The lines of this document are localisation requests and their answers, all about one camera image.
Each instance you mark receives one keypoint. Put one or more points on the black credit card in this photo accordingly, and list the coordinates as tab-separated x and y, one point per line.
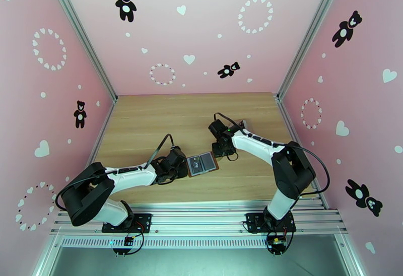
208	162
196	165

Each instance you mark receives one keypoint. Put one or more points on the brown leather card holder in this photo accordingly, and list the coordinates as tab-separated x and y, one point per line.
217	166

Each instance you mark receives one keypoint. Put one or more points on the clear acrylic card stand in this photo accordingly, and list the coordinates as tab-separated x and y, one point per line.
247	124

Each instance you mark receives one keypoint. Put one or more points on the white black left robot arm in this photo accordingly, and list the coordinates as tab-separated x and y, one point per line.
132	176

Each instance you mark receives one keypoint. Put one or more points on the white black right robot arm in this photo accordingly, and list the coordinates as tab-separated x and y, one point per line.
255	146

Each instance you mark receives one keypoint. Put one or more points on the small black control board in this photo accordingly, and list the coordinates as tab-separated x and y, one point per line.
278	243
128	240

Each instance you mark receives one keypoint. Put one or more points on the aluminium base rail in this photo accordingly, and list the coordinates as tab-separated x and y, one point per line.
204	218

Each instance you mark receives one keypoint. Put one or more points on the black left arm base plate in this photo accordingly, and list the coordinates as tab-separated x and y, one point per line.
143	221

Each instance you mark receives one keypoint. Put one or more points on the aluminium table side rail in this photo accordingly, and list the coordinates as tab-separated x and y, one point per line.
104	133
292	127

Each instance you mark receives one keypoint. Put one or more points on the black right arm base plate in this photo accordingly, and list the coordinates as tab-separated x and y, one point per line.
252	223

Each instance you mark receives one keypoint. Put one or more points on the aluminium frame post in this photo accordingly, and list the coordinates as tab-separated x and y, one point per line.
311	32
82	36

